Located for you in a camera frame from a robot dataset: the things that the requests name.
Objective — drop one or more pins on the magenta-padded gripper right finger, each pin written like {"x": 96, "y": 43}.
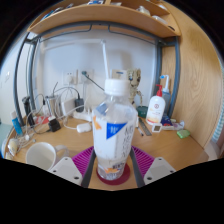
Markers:
{"x": 159, "y": 170}

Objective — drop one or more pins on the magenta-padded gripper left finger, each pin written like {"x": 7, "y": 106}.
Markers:
{"x": 66, "y": 170}

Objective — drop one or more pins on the white ceramic mug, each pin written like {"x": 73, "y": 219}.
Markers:
{"x": 41, "y": 156}

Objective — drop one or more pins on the flat round red coaster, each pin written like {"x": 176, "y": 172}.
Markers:
{"x": 124, "y": 176}

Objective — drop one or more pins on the small white desk clock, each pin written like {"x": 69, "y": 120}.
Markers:
{"x": 156, "y": 128}

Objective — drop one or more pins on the small green block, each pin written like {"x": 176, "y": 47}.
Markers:
{"x": 183, "y": 133}

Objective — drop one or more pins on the grey metal ruler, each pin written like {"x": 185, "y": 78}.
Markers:
{"x": 145, "y": 127}

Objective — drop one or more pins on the white charger block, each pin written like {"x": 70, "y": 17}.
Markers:
{"x": 83, "y": 127}

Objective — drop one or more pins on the white squeeze tube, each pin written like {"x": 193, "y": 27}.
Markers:
{"x": 173, "y": 126}

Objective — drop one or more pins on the black charger block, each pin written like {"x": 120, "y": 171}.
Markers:
{"x": 54, "y": 125}

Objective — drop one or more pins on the white power strip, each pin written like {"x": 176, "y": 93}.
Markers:
{"x": 81, "y": 115}

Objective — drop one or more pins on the small white rounded device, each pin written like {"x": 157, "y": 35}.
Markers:
{"x": 13, "y": 146}

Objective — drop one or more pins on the clear white-capped drink bottle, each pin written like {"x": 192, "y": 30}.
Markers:
{"x": 113, "y": 133}

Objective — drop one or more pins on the dark green round container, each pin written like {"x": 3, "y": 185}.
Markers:
{"x": 142, "y": 111}

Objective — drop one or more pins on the white red-topped pump bottle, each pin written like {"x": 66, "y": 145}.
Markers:
{"x": 155, "y": 108}

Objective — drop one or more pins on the silver metal pen cup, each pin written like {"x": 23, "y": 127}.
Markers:
{"x": 52, "y": 105}

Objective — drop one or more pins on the blue tube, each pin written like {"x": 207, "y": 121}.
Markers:
{"x": 17, "y": 125}

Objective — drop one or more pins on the black plug adapter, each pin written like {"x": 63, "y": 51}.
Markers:
{"x": 79, "y": 104}

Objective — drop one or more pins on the black electric shaver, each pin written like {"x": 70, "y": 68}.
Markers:
{"x": 28, "y": 110}

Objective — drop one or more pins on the white-nozzled spray bottle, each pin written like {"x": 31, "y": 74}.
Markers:
{"x": 166, "y": 91}

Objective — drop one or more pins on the brown tree-creature figurine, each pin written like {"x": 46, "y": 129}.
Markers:
{"x": 135, "y": 83}

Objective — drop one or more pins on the white plastic rod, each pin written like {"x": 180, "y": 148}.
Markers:
{"x": 105, "y": 60}

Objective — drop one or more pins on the wooden shelf unit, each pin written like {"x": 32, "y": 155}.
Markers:
{"x": 100, "y": 16}

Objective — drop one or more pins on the white wall socket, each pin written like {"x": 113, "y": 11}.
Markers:
{"x": 87, "y": 76}
{"x": 70, "y": 77}
{"x": 119, "y": 74}

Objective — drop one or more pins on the dark grey metal desk frame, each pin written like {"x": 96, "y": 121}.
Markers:
{"x": 31, "y": 66}

